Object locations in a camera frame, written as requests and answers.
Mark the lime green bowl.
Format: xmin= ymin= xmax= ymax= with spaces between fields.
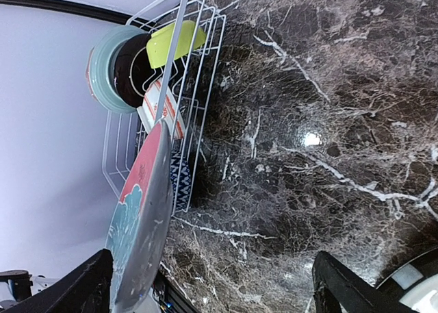
xmin=146 ymin=20 xmax=208 ymax=69

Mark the pink rimmed plate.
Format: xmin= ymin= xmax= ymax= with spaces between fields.
xmin=85 ymin=47 xmax=95 ymax=98

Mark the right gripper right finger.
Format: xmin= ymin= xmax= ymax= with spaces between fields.
xmin=312 ymin=251 xmax=411 ymax=312

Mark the white bowl with red pattern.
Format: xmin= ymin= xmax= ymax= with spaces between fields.
xmin=136 ymin=78 xmax=188 ymax=141

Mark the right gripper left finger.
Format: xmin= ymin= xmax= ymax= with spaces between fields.
xmin=2 ymin=249 xmax=113 ymax=312

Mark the black front rail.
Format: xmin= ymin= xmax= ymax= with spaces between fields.
xmin=152 ymin=262 xmax=201 ymax=313

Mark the small blue patterned bowl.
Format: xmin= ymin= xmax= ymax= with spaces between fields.
xmin=170 ymin=149 xmax=192 ymax=212

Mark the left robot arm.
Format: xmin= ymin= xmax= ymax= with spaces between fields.
xmin=1 ymin=270 xmax=58 ymax=311

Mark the white wire dish rack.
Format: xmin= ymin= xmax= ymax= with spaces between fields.
xmin=102 ymin=0 xmax=226 ymax=211

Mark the light blue plate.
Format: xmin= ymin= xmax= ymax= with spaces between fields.
xmin=90 ymin=25 xmax=147 ymax=114

